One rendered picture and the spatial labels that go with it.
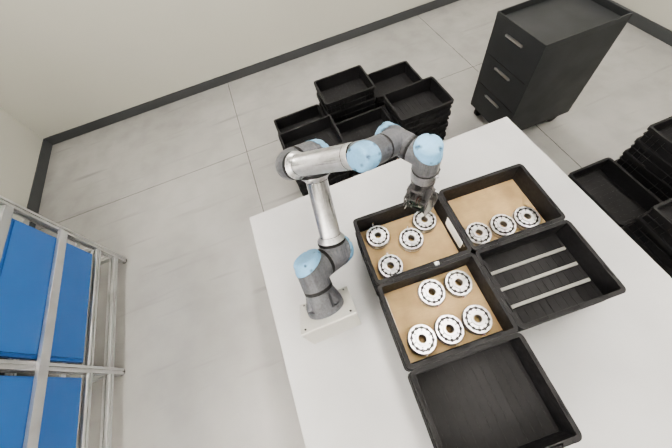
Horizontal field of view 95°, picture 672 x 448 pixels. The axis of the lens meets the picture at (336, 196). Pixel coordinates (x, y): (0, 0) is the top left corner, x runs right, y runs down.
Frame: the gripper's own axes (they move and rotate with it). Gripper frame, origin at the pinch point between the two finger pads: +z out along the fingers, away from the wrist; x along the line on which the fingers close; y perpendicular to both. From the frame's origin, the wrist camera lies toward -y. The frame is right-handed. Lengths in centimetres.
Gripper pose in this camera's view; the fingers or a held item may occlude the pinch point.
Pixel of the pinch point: (419, 205)
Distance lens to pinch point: 112.5
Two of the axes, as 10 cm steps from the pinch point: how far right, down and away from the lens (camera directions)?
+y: -5.2, 7.6, -3.9
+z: 1.3, 5.2, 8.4
